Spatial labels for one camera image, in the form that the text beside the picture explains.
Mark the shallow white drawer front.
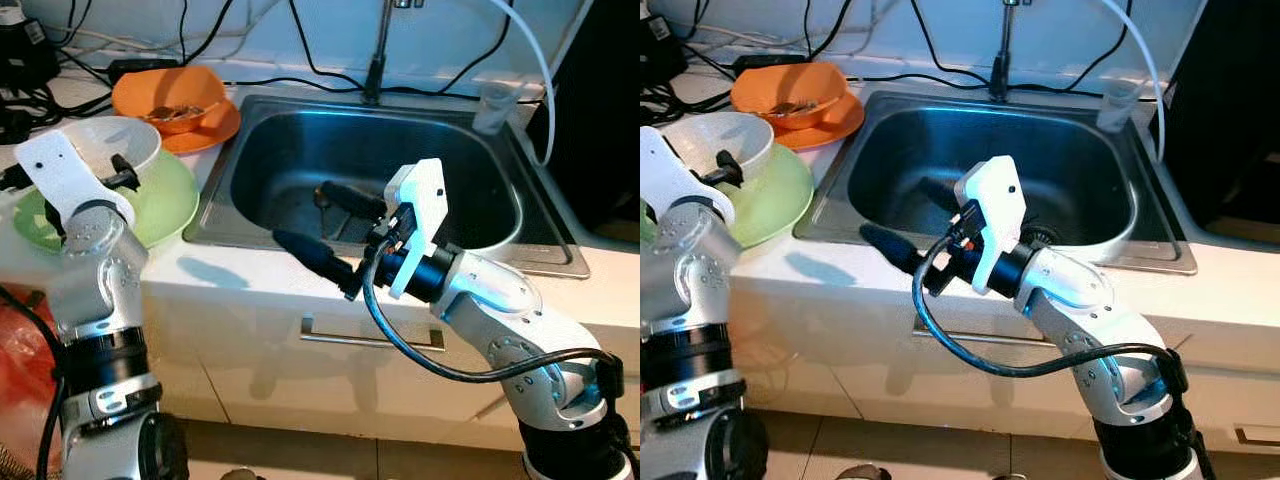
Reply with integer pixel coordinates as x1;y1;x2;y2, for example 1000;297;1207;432
1170;320;1280;391

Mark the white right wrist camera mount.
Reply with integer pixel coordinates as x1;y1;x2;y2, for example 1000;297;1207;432
955;155;1029;296
383;158;448;299

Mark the orange plate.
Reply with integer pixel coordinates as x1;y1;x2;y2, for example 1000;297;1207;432
775;95;866;151
158;100;242;154

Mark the tall white drawer front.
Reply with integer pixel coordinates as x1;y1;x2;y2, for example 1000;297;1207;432
1195;375;1280;456

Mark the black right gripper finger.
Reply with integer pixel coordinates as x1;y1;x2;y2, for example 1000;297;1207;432
273;228;359;291
860;222;936;279
318;180;389;221
918;177;966;213

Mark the black countertop appliance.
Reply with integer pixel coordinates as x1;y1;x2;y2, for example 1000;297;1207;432
1160;0;1280;226
545;0;641;226

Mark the flat black power brick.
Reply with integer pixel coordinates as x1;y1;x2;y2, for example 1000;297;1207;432
108;57;181;83
733;53;801;76

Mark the metal faucet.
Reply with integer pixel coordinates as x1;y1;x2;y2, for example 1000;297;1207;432
985;0;1031;101
362;0;413;104

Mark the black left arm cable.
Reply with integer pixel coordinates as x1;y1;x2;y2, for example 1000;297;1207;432
0;165;66;480

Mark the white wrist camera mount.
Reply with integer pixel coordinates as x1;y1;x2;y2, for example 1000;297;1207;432
15;130;136;229
955;155;1029;296
640;125;736;226
383;158;448;299

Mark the clear drinking glass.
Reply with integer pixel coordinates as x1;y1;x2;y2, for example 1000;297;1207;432
1095;80;1141;133
472;83;518;136

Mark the white water hose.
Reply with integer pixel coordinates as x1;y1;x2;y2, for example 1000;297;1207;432
1100;0;1166;163
480;0;556;166

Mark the orange bowl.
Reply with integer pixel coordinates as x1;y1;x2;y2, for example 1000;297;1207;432
112;66;229;136
730;62;851;129

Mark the black labelled power adapter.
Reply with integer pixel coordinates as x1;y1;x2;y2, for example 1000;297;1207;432
645;10;691;81
0;15;59;91

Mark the sink drain strainer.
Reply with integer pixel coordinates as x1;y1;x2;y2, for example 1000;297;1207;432
1018;220;1063;248

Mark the long silver cabinet handle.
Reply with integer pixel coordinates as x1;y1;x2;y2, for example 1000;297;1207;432
300;312;446;353
912;315;1056;351

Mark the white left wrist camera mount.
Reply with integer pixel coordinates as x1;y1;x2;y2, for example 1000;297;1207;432
640;125;736;226
15;130;136;229

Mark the red plastic bag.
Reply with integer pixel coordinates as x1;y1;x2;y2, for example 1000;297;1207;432
0;300;61;471

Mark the stainless steel sink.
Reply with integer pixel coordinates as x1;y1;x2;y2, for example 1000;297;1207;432
183;93;591;279
793;90;1199;276

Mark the wide white cabinet front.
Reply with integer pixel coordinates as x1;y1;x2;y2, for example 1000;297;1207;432
750;285;1181;441
140;285;561;451

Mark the white bowl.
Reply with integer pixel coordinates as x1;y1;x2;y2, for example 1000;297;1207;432
660;111;776;196
35;116;163;206

